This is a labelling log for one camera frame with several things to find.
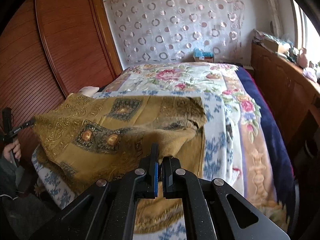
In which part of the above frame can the cardboard box on cabinet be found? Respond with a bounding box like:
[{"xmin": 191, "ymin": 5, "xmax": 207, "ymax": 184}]
[{"xmin": 262, "ymin": 38, "xmax": 291, "ymax": 54}]

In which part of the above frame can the teal tissue box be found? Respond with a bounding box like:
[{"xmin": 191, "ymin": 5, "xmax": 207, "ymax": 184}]
[{"xmin": 193, "ymin": 48, "xmax": 214, "ymax": 63}]

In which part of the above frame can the left hand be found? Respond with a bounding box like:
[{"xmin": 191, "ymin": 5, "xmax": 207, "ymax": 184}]
[{"xmin": 2, "ymin": 139, "xmax": 21, "ymax": 163}]

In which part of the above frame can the floral white bed quilt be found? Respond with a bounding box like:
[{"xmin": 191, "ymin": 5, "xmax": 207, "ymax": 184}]
[{"xmin": 31, "ymin": 63, "xmax": 287, "ymax": 239}]

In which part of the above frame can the reddish wooden wardrobe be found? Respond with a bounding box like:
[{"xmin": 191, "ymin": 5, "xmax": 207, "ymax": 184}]
[{"xmin": 0, "ymin": 0, "xmax": 123, "ymax": 160}]

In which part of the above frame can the dark blue blanket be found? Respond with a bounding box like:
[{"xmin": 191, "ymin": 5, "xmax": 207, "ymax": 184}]
[{"xmin": 236, "ymin": 67, "xmax": 296, "ymax": 218}]

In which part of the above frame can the window with wooden frame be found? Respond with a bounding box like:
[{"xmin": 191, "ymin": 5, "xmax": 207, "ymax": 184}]
[{"xmin": 291, "ymin": 0, "xmax": 319, "ymax": 64}]

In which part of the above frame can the pink bottle on cabinet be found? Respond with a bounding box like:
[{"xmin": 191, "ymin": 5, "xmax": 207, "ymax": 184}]
[{"xmin": 297, "ymin": 48, "xmax": 309, "ymax": 68}]

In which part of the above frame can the beige pillow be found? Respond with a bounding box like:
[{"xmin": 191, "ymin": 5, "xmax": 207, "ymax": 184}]
[{"xmin": 78, "ymin": 86, "xmax": 100, "ymax": 97}]

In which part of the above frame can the mustard patterned garment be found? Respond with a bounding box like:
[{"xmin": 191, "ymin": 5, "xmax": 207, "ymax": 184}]
[{"xmin": 31, "ymin": 93, "xmax": 208, "ymax": 234}]

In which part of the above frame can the wooden sideboard cabinet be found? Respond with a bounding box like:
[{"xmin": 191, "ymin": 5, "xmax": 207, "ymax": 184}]
[{"xmin": 250, "ymin": 42, "xmax": 320, "ymax": 156}]

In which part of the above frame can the circle patterned sheer curtain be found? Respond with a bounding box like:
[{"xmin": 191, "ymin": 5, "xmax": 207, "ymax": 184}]
[{"xmin": 106, "ymin": 0, "xmax": 245, "ymax": 66}]

